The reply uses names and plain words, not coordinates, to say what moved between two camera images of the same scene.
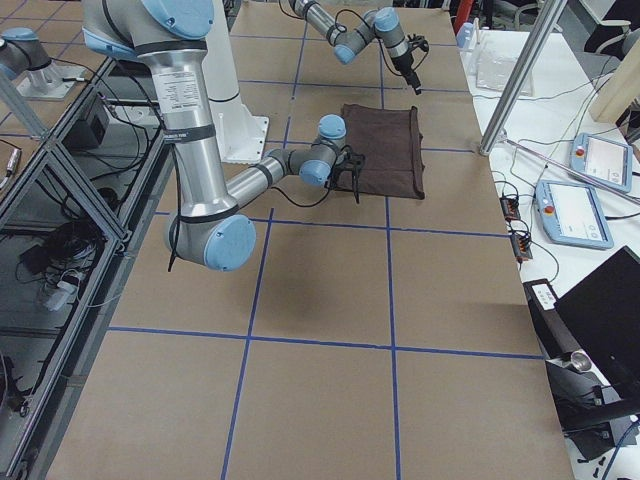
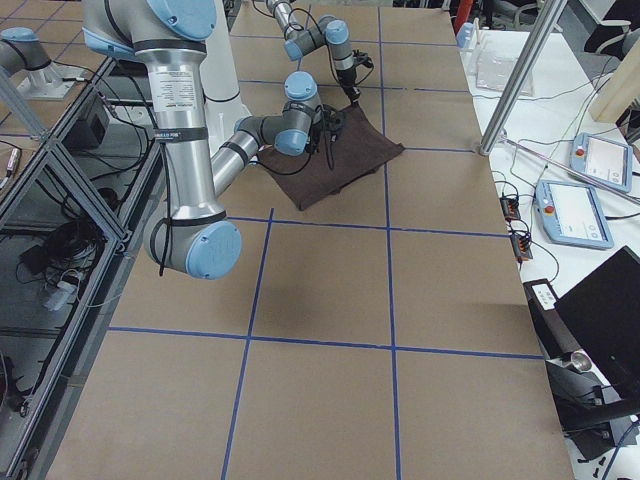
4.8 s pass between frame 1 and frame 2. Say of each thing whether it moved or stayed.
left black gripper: moved
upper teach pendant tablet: stayed
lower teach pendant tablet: stayed
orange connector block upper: stayed
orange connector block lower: stayed
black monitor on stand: stayed
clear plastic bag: stayed
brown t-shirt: moved
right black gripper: moved
